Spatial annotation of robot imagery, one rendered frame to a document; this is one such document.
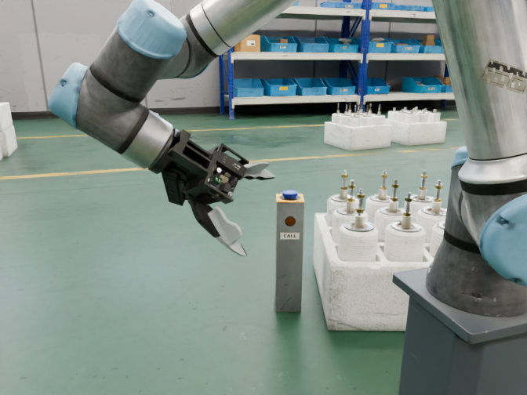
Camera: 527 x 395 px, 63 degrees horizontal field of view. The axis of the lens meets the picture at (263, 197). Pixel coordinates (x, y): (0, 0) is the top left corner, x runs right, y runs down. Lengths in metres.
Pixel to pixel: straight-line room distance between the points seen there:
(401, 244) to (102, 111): 0.77
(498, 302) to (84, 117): 0.61
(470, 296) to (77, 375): 0.80
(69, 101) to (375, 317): 0.85
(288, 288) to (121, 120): 0.72
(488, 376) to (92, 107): 0.66
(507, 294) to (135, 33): 0.60
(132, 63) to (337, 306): 0.77
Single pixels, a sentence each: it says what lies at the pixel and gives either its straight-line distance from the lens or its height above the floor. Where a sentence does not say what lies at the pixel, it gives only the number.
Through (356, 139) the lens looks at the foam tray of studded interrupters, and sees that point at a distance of 3.45.
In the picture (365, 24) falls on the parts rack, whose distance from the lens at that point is 6.10.
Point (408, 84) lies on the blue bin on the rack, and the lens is 6.85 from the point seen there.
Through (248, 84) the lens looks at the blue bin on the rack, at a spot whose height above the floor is 0.39.
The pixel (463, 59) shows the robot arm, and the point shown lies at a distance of 0.51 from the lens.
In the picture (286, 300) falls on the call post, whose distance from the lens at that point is 1.19.
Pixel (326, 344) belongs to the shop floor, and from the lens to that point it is 1.10.
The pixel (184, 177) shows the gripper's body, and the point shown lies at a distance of 0.65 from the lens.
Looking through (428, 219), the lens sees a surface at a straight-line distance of 1.24.
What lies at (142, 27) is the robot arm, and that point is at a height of 0.68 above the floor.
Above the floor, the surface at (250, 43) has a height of 0.89.
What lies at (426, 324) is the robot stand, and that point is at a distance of 0.75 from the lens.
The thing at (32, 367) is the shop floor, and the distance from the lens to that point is 1.14.
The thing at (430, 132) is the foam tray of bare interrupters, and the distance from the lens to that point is 3.91.
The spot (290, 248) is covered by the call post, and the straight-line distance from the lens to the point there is 1.12.
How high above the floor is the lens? 0.64
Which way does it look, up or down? 17 degrees down
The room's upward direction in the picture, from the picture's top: straight up
